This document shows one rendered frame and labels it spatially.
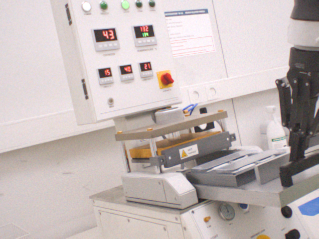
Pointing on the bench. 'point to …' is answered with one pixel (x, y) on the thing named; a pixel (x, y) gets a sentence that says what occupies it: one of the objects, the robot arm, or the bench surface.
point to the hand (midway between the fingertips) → (297, 148)
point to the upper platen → (141, 152)
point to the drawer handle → (297, 167)
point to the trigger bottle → (274, 131)
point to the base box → (150, 222)
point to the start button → (287, 210)
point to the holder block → (218, 180)
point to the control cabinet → (118, 64)
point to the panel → (245, 222)
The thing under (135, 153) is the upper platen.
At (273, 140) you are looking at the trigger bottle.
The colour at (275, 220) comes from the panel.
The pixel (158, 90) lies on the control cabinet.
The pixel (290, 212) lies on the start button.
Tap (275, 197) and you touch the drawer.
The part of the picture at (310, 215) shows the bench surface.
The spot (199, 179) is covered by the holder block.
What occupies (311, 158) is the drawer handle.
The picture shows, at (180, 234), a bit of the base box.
